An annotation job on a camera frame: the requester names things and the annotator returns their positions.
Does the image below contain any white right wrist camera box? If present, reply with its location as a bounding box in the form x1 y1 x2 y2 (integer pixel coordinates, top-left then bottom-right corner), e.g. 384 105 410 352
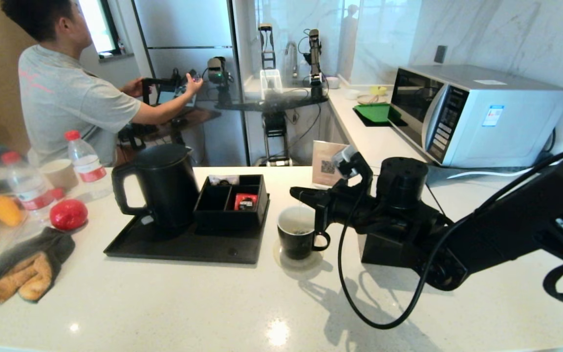
332 145 361 179

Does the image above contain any black right camera cable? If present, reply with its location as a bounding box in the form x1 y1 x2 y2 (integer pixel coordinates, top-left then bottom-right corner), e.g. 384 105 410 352
337 145 563 330

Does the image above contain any orange fruit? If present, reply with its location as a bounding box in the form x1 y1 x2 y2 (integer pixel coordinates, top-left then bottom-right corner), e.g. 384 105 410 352
0 196 23 226

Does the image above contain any black tissue box white lid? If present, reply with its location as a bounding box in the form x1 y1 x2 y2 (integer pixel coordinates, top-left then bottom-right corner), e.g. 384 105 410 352
358 230 438 268

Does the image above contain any silver microwave oven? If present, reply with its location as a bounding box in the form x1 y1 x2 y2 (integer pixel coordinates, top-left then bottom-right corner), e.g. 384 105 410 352
388 65 563 168

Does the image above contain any red toy tomato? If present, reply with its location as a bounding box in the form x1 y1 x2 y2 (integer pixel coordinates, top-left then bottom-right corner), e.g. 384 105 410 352
49 198 88 231

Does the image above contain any pyramid tea bag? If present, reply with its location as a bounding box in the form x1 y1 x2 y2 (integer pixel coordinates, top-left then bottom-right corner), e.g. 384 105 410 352
291 193 311 236

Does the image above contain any window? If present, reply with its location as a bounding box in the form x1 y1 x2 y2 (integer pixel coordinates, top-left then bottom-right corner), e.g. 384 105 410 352
77 0 121 57

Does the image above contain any chrome faucet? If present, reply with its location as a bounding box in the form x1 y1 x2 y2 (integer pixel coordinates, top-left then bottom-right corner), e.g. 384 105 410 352
285 41 300 80

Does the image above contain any white cable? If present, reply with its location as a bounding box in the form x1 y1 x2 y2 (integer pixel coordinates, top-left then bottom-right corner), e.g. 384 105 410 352
447 155 563 179

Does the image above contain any beige coaster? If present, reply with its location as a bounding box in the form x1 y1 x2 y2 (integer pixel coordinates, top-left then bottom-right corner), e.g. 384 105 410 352
273 239 324 270

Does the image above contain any grey refrigerator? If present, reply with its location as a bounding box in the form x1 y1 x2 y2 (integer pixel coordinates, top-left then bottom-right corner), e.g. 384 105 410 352
132 0 251 167

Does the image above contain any black ladder rack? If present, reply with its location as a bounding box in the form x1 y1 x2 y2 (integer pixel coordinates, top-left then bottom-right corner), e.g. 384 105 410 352
258 22 277 70

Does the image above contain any black serving tray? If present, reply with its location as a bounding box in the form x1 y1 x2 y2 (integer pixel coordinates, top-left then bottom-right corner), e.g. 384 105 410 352
104 193 270 265

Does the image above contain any green cutting board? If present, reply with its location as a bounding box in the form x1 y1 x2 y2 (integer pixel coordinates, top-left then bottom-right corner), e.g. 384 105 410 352
353 103 402 123

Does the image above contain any acrylic QR code sign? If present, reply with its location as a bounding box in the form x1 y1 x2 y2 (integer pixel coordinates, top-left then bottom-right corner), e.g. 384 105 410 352
312 140 348 187

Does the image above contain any open laptop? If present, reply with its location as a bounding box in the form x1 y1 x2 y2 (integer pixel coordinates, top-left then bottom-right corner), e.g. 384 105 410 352
157 81 199 120

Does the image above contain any black compartment organizer box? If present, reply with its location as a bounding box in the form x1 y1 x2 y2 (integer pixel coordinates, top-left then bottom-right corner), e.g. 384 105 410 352
194 175 268 233

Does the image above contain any black mug white inside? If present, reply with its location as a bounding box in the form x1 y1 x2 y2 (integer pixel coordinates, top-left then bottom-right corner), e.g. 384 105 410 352
277 206 331 261

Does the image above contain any black flat tray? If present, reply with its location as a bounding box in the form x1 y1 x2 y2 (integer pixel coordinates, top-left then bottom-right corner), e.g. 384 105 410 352
352 107 408 128

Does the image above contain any red sachet packet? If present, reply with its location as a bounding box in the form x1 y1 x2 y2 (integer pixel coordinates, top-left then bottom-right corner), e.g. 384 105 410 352
234 194 259 212

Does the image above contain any brown paper cup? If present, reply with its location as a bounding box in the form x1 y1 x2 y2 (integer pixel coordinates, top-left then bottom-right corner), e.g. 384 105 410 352
40 159 80 192

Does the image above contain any black equipment stand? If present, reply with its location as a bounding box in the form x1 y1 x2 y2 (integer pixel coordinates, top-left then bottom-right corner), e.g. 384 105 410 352
213 94 331 167

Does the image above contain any person in grey t-shirt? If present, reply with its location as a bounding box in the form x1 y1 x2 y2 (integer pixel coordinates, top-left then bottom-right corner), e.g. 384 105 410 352
0 0 204 167

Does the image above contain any water bottle red cap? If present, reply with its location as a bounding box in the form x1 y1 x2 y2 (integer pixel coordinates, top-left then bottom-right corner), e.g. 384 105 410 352
64 130 109 197
1 152 57 216

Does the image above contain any black power cable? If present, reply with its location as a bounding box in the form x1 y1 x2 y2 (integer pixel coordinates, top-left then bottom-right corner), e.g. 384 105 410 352
531 128 561 169

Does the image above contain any black electric kettle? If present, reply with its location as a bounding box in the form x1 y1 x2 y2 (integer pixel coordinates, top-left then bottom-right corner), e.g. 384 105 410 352
112 143 200 230

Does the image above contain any grey and orange cloth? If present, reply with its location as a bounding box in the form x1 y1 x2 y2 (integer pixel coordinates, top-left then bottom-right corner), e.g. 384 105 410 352
0 228 75 305

